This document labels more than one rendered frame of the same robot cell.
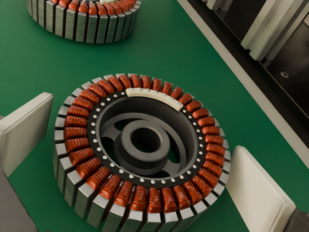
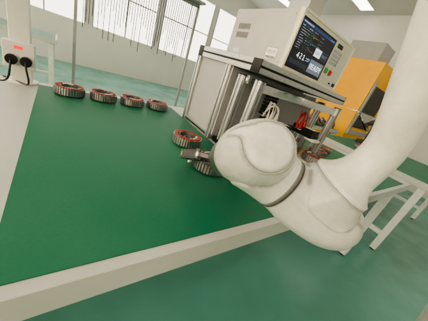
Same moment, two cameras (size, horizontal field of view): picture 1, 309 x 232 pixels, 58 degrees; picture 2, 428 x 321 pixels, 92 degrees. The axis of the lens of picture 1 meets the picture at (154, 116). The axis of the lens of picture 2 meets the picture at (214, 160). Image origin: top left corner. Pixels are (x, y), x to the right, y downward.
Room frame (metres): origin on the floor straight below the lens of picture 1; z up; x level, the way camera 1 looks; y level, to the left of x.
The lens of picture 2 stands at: (-0.49, 0.00, 1.04)
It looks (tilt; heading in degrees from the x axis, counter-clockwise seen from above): 23 degrees down; 359
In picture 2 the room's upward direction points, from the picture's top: 19 degrees clockwise
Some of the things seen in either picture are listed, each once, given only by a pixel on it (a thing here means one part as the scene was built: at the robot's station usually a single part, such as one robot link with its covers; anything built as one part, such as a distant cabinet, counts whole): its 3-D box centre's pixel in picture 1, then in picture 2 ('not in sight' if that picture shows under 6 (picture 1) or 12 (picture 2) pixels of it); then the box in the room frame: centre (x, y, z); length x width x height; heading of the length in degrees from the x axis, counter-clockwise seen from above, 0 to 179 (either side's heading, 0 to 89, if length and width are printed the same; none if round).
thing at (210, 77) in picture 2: not in sight; (204, 95); (0.53, 0.13, 0.91); 0.28 x 0.03 x 0.32; 40
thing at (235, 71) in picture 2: not in sight; (270, 113); (0.62, -0.22, 0.92); 0.66 x 0.01 x 0.30; 130
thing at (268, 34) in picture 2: not in sight; (287, 51); (0.68, -0.18, 1.22); 0.44 x 0.39 x 0.20; 130
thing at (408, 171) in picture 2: not in sight; (372, 181); (2.10, -2.07, 0.38); 1.85 x 1.10 x 0.75; 130
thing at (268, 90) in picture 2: not in sight; (304, 102); (0.50, -0.32, 1.03); 0.62 x 0.01 x 0.03; 130
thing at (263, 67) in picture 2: not in sight; (275, 76); (0.67, -0.17, 1.09); 0.68 x 0.44 x 0.05; 130
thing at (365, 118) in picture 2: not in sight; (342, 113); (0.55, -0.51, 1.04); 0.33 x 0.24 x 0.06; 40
